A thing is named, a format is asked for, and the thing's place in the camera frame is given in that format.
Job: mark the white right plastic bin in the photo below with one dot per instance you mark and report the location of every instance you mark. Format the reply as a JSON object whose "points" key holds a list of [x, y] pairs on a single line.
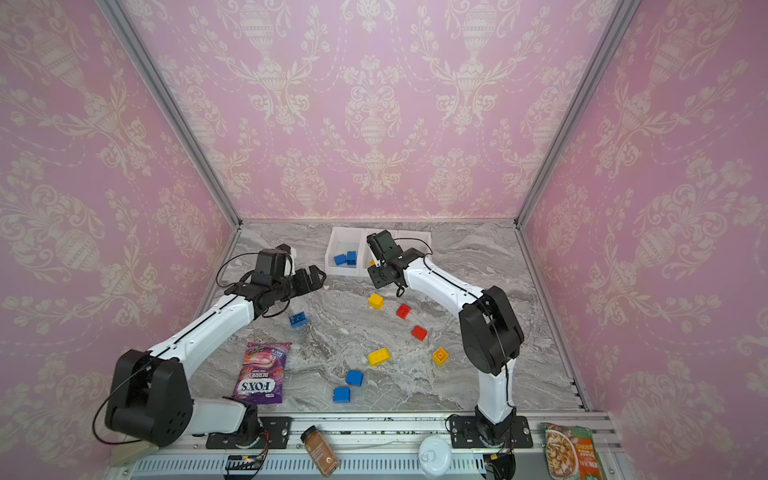
{"points": [[421, 241]]}

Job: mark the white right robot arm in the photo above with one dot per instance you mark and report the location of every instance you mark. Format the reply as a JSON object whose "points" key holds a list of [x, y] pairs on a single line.
{"points": [[490, 330]]}

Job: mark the blue lego brick upper bottom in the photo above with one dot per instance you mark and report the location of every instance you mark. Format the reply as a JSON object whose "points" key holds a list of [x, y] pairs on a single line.
{"points": [[354, 378]]}

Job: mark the aluminium front rail frame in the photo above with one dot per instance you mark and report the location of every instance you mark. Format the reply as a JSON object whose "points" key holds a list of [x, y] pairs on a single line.
{"points": [[377, 446]]}

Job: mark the brown spice jar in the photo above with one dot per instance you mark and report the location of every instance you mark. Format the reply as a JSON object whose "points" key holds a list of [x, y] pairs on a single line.
{"points": [[319, 451]]}

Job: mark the white left plastic bin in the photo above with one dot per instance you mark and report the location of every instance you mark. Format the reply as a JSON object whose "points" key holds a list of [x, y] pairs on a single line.
{"points": [[342, 240]]}

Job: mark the white round lid can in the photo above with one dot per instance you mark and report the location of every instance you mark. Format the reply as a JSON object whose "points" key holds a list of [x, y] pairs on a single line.
{"points": [[434, 457]]}

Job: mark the yellow square lego brick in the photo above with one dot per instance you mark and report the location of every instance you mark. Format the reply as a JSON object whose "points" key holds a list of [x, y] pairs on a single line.
{"points": [[376, 301]]}

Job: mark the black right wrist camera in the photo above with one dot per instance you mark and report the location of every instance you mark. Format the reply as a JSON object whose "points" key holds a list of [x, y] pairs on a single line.
{"points": [[383, 246]]}

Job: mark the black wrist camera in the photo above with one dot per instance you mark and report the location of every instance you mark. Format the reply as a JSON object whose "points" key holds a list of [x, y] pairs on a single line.
{"points": [[273, 265], [383, 246]]}

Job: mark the white plastic bin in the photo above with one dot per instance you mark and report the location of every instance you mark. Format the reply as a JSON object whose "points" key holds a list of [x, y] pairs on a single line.
{"points": [[364, 254], [421, 241], [342, 240]]}

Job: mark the red square lego brick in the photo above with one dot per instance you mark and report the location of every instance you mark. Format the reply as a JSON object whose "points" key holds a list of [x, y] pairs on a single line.
{"points": [[403, 311]]}

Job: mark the purple Fox's candy bag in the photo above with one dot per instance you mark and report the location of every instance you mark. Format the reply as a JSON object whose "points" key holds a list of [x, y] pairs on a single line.
{"points": [[261, 377]]}

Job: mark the yellow long lego on table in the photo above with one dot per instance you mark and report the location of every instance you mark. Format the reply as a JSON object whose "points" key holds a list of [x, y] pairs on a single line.
{"points": [[378, 357]]}

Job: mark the white middle plastic bin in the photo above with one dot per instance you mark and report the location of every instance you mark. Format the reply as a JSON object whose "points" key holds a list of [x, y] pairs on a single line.
{"points": [[364, 254]]}

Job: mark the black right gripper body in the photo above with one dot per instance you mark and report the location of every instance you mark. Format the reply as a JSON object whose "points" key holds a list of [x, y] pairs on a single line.
{"points": [[381, 275]]}

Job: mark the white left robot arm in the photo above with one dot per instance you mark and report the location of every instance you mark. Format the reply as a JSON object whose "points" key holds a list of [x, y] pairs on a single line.
{"points": [[150, 399]]}

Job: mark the green food packet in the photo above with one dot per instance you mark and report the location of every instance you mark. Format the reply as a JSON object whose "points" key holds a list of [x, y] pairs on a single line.
{"points": [[571, 453]]}

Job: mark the aluminium corner post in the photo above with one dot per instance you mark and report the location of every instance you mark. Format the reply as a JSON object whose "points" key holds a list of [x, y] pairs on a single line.
{"points": [[595, 69], [148, 69]]}

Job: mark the aluminium left corner post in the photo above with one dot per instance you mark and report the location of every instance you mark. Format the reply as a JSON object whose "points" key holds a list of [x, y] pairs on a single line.
{"points": [[148, 69]]}

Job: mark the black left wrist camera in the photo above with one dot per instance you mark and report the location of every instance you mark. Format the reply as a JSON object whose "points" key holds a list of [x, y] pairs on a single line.
{"points": [[273, 265]]}

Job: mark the red lego brick lower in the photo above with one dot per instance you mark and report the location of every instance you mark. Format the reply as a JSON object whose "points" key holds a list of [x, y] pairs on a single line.
{"points": [[419, 333]]}

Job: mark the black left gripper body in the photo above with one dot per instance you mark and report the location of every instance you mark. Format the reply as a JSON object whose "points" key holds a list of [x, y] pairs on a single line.
{"points": [[282, 287]]}

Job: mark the blue lego brick lowest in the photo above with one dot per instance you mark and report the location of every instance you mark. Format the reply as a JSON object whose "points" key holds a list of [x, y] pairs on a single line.
{"points": [[341, 395]]}

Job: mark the blue lego brick left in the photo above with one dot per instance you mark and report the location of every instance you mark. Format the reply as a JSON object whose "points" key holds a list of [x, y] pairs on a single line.
{"points": [[298, 320]]}

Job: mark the yellow lego with swirl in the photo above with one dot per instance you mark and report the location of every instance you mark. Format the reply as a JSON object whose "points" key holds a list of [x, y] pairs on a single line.
{"points": [[440, 356]]}

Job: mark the aluminium right corner post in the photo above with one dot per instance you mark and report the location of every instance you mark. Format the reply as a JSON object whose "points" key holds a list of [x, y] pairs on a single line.
{"points": [[595, 69]]}

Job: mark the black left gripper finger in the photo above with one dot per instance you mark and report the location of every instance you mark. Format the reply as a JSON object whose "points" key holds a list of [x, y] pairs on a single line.
{"points": [[317, 275], [301, 286]]}

